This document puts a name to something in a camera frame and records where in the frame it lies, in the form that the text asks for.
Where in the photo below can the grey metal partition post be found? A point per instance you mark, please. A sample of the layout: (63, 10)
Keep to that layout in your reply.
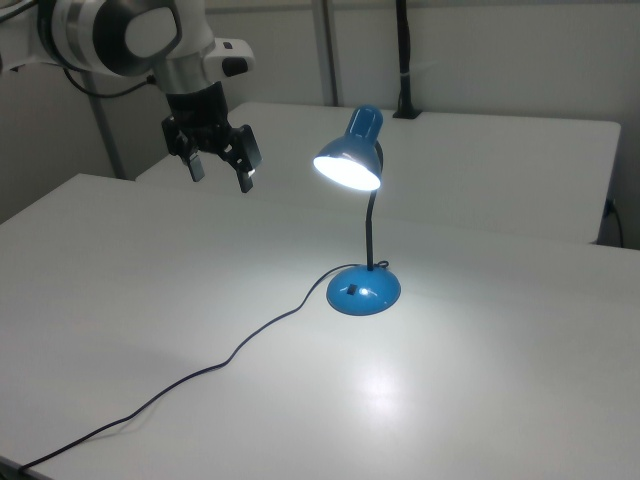
(331, 50)

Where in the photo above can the black clamped mounting pole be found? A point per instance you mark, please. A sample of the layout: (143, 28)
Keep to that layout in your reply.
(404, 45)

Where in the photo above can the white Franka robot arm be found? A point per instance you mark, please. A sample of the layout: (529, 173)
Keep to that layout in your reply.
(95, 35)

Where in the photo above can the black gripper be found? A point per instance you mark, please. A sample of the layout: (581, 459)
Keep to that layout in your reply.
(200, 117)

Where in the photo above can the blue gooseneck desk lamp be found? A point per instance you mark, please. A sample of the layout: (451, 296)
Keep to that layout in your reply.
(362, 292)

